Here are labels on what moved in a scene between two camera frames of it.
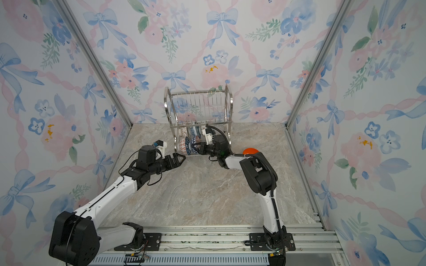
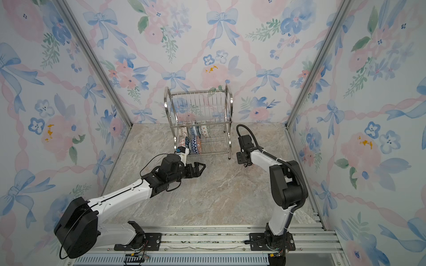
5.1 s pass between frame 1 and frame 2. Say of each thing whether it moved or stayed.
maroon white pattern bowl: stayed
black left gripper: moved
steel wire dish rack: stayed
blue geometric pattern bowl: moved
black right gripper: moved
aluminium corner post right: stayed
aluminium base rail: stayed
